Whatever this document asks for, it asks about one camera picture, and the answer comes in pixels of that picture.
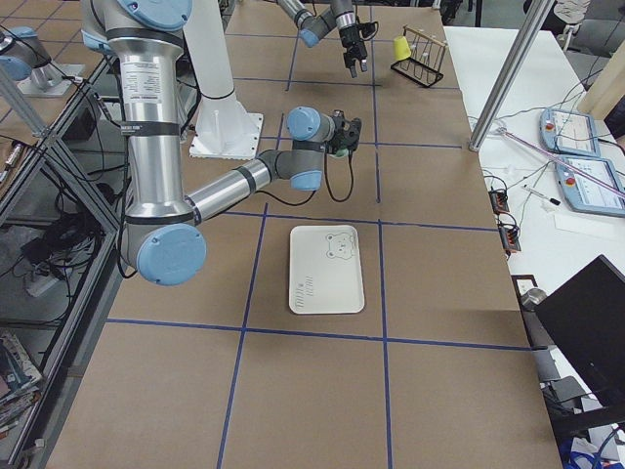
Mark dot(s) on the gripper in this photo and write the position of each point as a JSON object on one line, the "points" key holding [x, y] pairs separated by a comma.
{"points": [[351, 38], [338, 145]]}

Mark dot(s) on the pale green cup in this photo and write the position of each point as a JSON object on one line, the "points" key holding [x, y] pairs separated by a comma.
{"points": [[339, 154]]}

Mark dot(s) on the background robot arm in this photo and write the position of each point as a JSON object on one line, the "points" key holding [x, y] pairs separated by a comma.
{"points": [[25, 59]]}

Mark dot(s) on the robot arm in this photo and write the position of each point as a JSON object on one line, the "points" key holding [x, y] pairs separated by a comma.
{"points": [[159, 236], [340, 15]]}

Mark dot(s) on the yellow cup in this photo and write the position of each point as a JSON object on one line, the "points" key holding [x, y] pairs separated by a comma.
{"points": [[402, 49]]}

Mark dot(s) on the cream bear tray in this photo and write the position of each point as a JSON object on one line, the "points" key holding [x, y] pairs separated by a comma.
{"points": [[325, 275]]}

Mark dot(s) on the purple rod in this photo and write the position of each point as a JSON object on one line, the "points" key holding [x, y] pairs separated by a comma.
{"points": [[559, 161]]}

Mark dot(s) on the upper orange connector box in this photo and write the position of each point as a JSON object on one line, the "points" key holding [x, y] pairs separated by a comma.
{"points": [[499, 201]]}

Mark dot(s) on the orange connector box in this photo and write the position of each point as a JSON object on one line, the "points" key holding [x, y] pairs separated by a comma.
{"points": [[499, 201], [510, 238]]}

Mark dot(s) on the lower orange connector box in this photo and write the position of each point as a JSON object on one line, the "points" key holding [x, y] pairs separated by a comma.
{"points": [[510, 238]]}

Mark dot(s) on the upper teach pendant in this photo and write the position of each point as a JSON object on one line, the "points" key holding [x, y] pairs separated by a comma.
{"points": [[569, 132]]}

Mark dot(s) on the teach pendant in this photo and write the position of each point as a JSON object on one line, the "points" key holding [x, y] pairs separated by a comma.
{"points": [[569, 132], [586, 197]]}

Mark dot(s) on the black marker pen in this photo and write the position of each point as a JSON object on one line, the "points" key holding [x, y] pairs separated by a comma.
{"points": [[540, 195]]}

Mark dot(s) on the metal cylinder can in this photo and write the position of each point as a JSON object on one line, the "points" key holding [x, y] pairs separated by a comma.
{"points": [[532, 298]]}

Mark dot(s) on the lower teach pendant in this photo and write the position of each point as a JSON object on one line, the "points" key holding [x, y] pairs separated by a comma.
{"points": [[586, 197]]}

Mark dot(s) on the black laptop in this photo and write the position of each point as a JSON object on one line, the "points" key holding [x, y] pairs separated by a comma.
{"points": [[585, 319]]}

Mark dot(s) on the stack of books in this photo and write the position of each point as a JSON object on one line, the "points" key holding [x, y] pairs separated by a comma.
{"points": [[19, 381]]}

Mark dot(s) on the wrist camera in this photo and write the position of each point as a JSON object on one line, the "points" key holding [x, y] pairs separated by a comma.
{"points": [[355, 126], [368, 30]]}

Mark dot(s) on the black wire cup rack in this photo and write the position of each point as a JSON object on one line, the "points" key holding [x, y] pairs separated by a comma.
{"points": [[424, 65]]}

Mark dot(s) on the white pedestal column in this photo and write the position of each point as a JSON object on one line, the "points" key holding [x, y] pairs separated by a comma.
{"points": [[223, 128]]}

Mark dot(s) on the aluminium frame post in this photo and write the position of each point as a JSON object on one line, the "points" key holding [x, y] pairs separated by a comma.
{"points": [[524, 39]]}

